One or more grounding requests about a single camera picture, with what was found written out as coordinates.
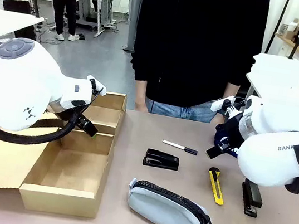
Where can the yellow utility knife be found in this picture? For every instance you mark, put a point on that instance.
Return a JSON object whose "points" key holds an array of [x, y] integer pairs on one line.
{"points": [[216, 185]]}

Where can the white marker with black cap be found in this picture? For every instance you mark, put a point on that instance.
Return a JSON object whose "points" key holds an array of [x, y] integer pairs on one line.
{"points": [[178, 146]]}

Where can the person's right hand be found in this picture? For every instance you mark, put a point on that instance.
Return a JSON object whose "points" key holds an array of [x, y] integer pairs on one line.
{"points": [[141, 106]]}

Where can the white table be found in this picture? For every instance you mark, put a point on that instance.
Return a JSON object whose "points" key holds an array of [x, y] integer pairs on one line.
{"points": [[5, 22], [279, 69]]}

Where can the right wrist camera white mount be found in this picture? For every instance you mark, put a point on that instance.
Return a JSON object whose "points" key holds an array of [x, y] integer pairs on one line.
{"points": [[218, 105]]}

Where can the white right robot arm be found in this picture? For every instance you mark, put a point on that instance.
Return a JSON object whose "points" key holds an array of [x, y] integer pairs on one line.
{"points": [[271, 164]]}

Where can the black stapler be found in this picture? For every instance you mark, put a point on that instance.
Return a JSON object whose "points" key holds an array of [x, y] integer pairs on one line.
{"points": [[162, 159], [252, 197]]}

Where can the grey hanging garment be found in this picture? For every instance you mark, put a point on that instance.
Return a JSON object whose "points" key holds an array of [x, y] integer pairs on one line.
{"points": [[132, 16]]}

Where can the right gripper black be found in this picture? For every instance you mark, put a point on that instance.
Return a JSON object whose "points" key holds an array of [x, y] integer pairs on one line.
{"points": [[233, 127]]}

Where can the person in black hoodie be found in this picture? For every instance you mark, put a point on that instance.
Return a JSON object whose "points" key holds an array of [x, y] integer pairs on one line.
{"points": [[199, 40]]}

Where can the small cardboard boxes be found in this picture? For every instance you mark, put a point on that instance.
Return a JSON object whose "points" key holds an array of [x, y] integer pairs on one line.
{"points": [[290, 33]]}

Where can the light grey zipper pencil case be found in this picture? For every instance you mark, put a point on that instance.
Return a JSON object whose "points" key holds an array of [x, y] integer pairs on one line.
{"points": [[162, 212]]}

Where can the person's right forearm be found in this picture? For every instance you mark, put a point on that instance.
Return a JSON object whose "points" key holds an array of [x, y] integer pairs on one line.
{"points": [[140, 91]]}

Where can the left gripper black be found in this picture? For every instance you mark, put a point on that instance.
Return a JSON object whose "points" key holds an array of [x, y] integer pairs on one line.
{"points": [[63, 114]]}

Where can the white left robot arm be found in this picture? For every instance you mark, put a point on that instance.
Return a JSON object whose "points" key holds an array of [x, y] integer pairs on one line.
{"points": [[15, 83]]}

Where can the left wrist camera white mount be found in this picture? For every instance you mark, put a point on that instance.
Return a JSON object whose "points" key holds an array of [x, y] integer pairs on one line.
{"points": [[99, 84]]}

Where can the person's left forearm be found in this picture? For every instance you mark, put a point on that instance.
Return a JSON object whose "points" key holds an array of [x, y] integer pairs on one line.
{"points": [[231, 91]]}

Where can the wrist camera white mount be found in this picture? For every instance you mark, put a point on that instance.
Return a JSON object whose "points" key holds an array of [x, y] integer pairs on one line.
{"points": [[218, 105], [99, 84]]}

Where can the brown cardboard box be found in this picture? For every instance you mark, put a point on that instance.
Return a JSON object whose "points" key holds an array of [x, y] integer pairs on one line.
{"points": [[73, 171]]}

